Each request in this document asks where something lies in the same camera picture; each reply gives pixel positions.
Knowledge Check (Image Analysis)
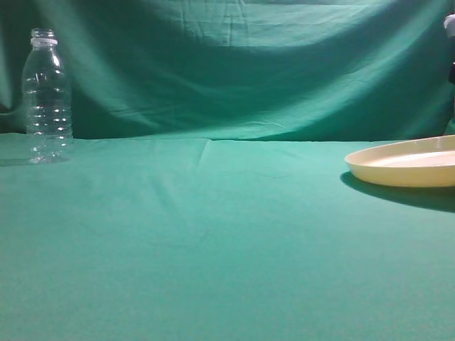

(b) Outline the green cloth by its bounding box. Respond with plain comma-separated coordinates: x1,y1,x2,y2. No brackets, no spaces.
1,1,454,340

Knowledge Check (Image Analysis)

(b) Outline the cream plastic plate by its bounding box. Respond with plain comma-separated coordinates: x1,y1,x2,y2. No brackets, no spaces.
345,135,454,188

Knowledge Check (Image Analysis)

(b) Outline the clear plastic bottle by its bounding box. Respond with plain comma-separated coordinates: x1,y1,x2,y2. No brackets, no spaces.
21,28,73,163

